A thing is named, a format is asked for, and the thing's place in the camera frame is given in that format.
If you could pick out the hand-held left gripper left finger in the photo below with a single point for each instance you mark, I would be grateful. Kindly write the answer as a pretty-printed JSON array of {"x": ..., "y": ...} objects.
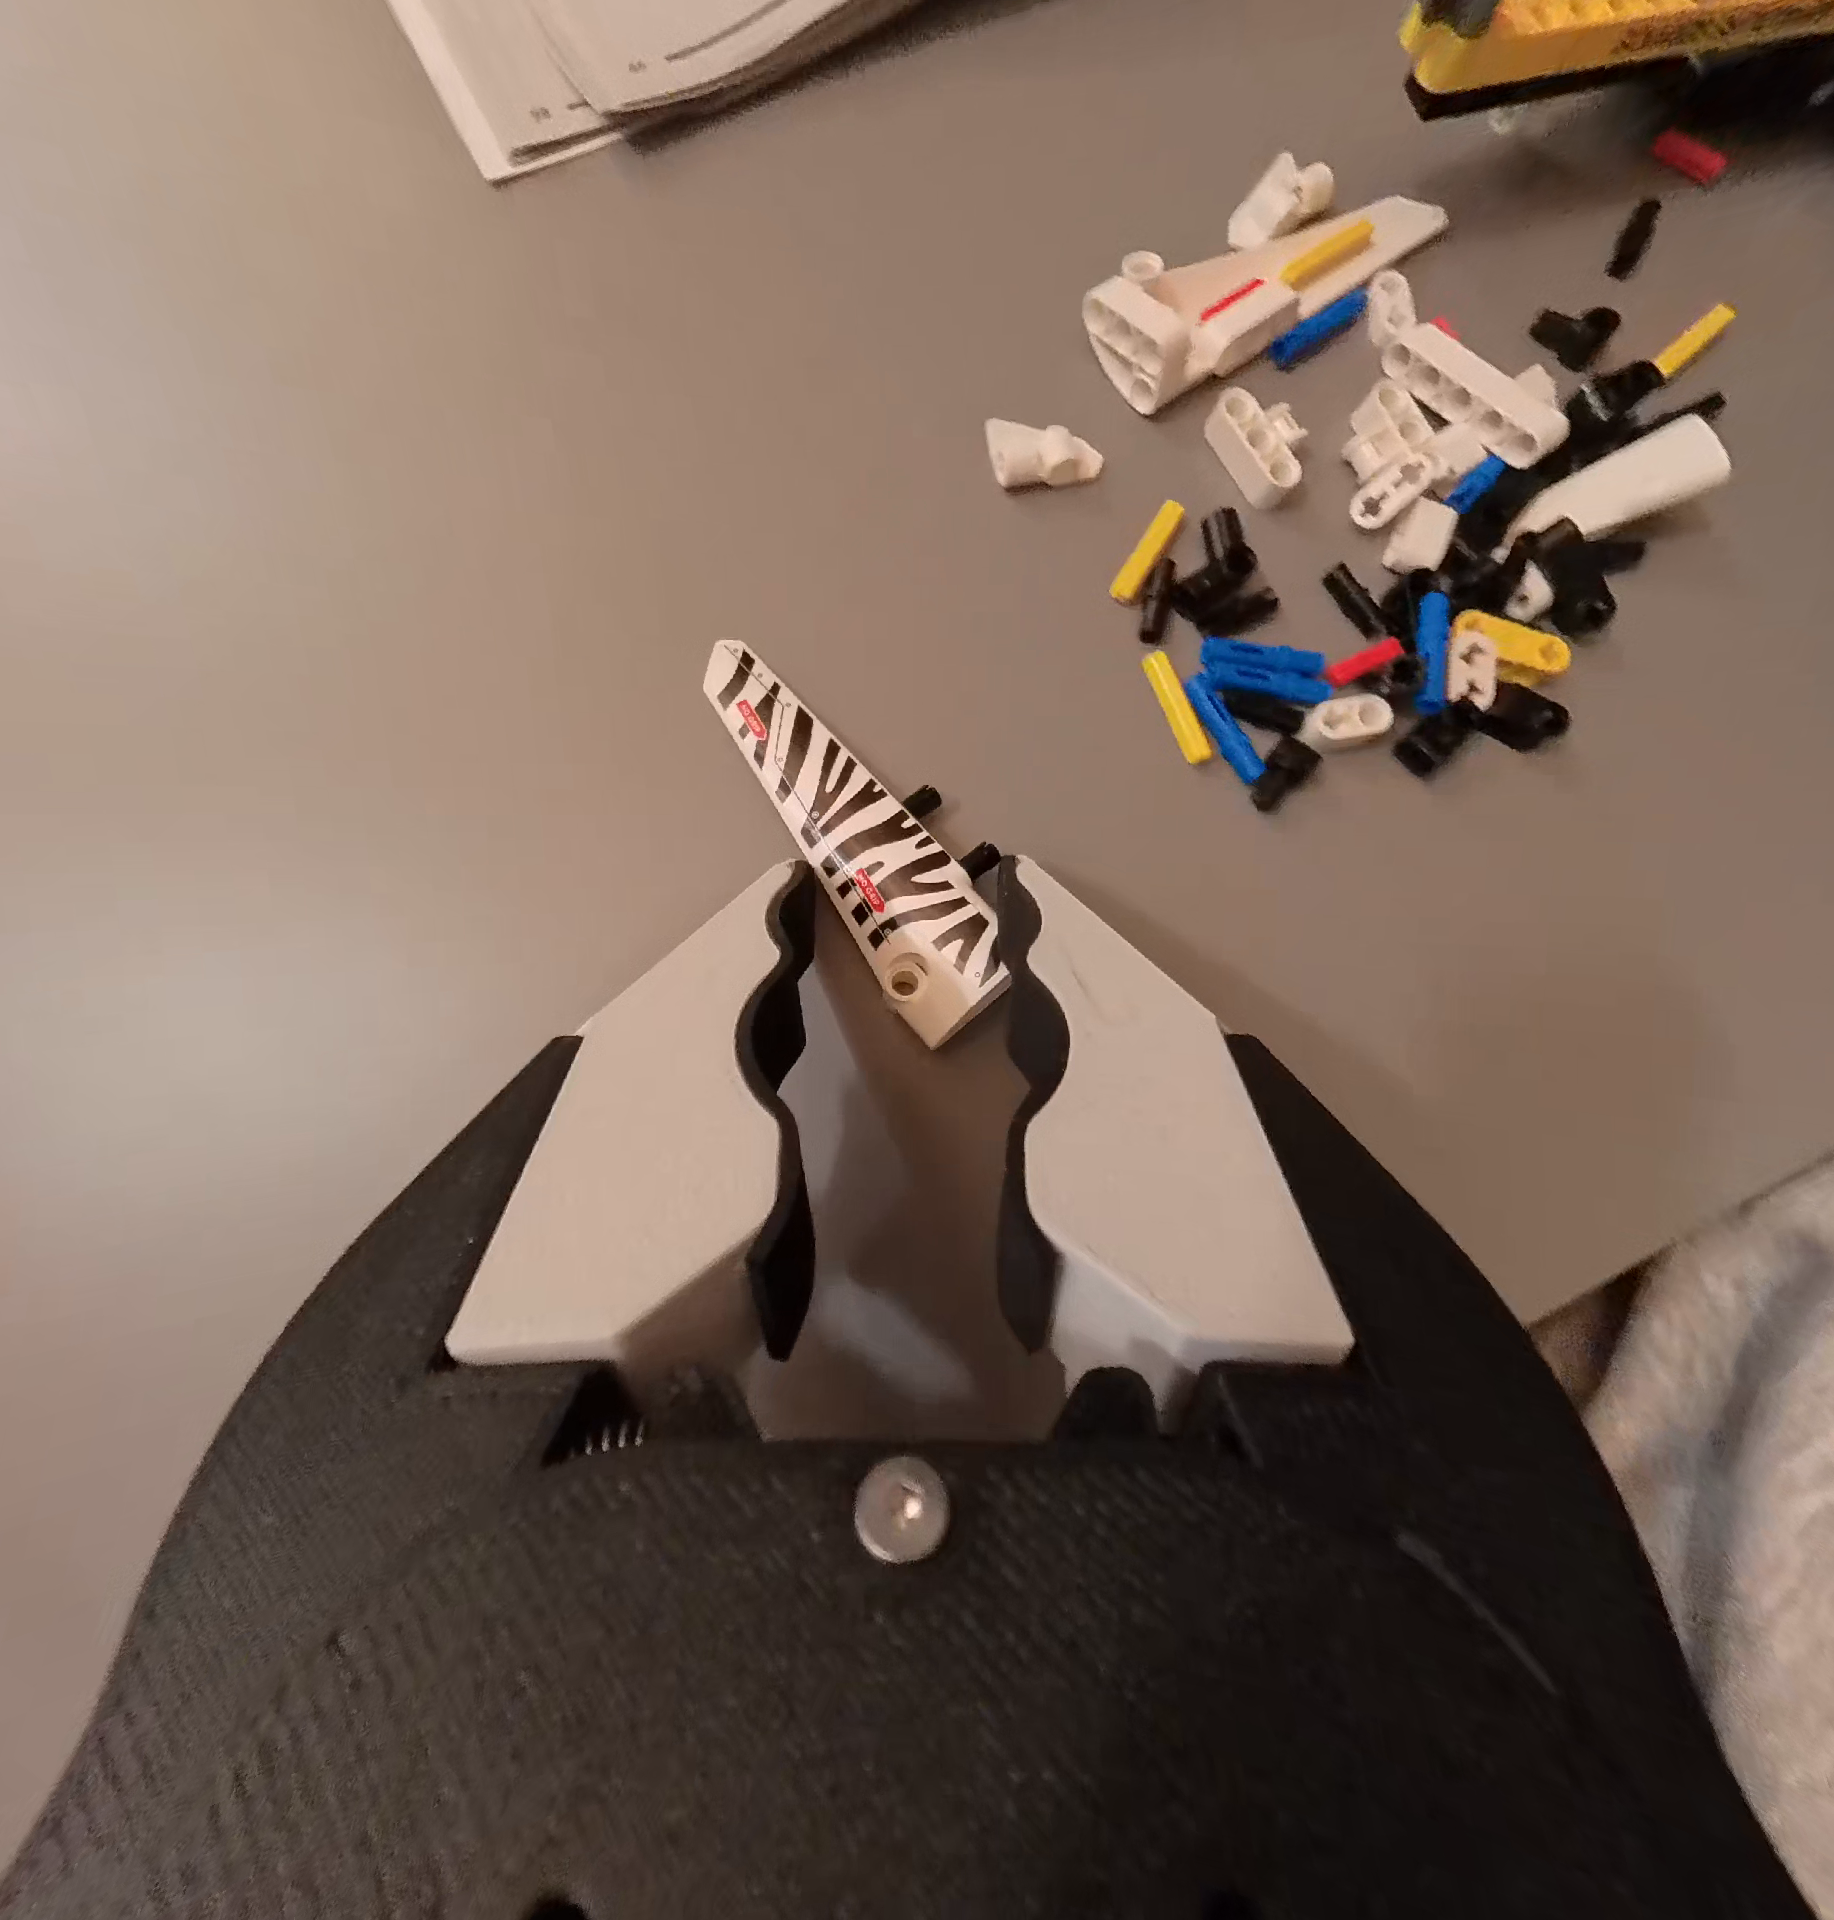
[{"x": 630, "y": 1184}]

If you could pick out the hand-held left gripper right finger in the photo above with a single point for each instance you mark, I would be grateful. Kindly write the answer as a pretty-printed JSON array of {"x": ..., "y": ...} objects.
[{"x": 1172, "y": 1202}]

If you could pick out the zebra striped lego panel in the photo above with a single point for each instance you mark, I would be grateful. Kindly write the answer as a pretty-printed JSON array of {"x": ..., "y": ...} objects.
[{"x": 842, "y": 839}]

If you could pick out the heap of mixed lego pieces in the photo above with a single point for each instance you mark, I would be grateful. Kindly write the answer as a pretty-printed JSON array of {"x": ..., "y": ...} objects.
[{"x": 1459, "y": 391}]

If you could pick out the lego instruction booklet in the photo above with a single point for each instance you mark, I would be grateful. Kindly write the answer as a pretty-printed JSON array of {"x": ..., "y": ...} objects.
[{"x": 630, "y": 60}]

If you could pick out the partly built lego model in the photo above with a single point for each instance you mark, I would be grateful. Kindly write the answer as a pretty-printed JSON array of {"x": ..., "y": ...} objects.
[{"x": 1608, "y": 45}]

